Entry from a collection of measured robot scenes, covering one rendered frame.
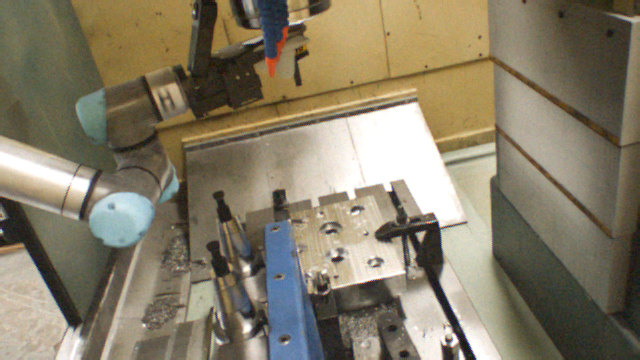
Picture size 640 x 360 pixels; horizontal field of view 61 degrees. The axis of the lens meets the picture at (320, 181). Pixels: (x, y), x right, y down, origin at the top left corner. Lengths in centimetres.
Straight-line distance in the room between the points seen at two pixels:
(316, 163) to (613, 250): 116
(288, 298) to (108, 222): 26
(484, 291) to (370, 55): 93
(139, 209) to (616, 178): 69
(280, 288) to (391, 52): 145
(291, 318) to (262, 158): 139
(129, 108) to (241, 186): 111
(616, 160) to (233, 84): 58
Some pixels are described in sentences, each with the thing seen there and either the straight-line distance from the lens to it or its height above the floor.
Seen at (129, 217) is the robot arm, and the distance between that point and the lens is 74.
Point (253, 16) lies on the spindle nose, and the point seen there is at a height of 149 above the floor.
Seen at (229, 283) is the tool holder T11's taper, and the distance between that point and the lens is 60.
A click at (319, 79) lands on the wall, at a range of 199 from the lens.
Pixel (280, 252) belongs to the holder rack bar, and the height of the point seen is 123.
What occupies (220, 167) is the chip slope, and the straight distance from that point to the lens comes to 199.
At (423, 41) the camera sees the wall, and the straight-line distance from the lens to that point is 203.
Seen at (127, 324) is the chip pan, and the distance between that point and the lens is 165.
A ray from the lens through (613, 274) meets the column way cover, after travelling 103.
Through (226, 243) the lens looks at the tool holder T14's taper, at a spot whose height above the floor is 126.
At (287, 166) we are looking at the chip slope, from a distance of 192.
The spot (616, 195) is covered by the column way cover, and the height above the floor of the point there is 115.
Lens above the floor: 164
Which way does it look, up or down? 29 degrees down
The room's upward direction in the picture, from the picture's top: 12 degrees counter-clockwise
